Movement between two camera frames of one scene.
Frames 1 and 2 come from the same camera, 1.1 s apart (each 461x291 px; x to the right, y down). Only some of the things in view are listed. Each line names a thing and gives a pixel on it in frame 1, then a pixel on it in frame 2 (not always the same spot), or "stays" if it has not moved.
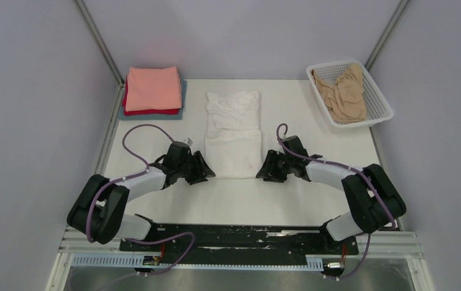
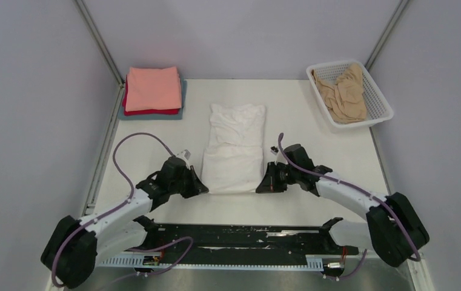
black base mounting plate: [195, 242] stays
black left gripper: [203, 170] → [197, 187]
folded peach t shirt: [152, 89] stays
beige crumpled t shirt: [344, 99] stays
